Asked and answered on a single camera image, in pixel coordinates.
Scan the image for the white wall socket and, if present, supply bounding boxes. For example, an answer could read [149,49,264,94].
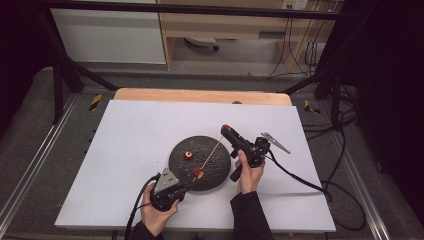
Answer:
[281,0,310,11]

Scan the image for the yellow black tape strip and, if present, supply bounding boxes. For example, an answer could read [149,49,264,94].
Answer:
[88,93,104,112]
[303,99,321,115]

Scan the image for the aluminium rail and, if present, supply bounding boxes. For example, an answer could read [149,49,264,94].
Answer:
[0,94,80,228]
[327,129,392,240]

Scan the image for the black curtain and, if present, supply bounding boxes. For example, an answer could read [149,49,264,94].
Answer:
[318,0,424,219]
[0,0,59,136]

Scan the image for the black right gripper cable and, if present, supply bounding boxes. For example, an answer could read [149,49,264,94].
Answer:
[265,148,368,232]

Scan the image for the person's left hand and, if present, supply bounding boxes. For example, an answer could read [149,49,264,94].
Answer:
[140,183,180,238]

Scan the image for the white board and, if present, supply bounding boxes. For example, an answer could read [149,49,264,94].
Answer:
[54,99,337,233]

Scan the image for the wooden table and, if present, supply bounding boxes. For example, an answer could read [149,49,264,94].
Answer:
[113,87,293,107]

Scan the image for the hanging black cables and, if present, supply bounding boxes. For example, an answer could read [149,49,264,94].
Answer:
[267,16,330,80]

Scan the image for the person's right hand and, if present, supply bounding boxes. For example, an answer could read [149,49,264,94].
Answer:
[234,149,266,195]

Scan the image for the grey chair base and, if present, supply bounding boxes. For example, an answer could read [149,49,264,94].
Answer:
[184,36,221,52]

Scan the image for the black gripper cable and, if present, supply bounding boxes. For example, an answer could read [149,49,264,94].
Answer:
[124,172,162,240]
[265,148,368,232]

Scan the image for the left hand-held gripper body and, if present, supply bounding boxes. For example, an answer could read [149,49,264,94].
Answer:
[149,168,186,213]

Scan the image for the black metal frame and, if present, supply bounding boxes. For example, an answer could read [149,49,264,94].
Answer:
[33,0,345,127]

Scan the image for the black floor cables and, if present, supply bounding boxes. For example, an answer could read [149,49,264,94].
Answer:
[301,83,360,142]

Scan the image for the black round plate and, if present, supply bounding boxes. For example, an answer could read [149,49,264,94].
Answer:
[168,135,232,192]

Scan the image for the white cabinet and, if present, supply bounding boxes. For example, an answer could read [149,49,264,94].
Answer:
[50,0,167,65]

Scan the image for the light wooden desk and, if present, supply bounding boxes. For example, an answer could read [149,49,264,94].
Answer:
[156,0,338,73]

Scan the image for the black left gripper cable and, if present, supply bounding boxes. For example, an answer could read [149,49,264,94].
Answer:
[124,172,162,240]

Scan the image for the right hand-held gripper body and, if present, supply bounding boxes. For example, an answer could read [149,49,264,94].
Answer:
[229,131,291,183]

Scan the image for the thin wooden skewer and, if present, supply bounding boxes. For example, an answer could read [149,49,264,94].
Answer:
[191,135,224,183]

